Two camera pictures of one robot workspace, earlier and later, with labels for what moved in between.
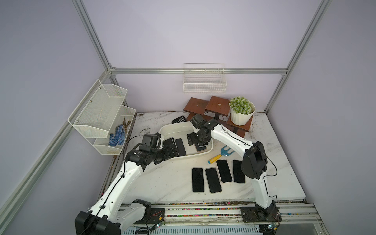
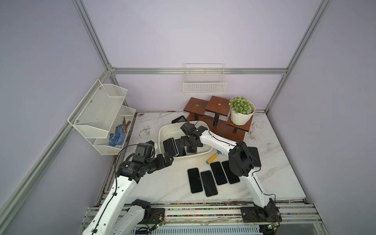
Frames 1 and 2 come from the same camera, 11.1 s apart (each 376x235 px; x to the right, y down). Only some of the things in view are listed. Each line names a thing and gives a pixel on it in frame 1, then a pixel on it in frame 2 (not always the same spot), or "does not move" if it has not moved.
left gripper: [167, 155] to [161, 164]
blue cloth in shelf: [117, 138] does not move
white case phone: [180, 147] does not move
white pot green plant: [242, 110] does not move
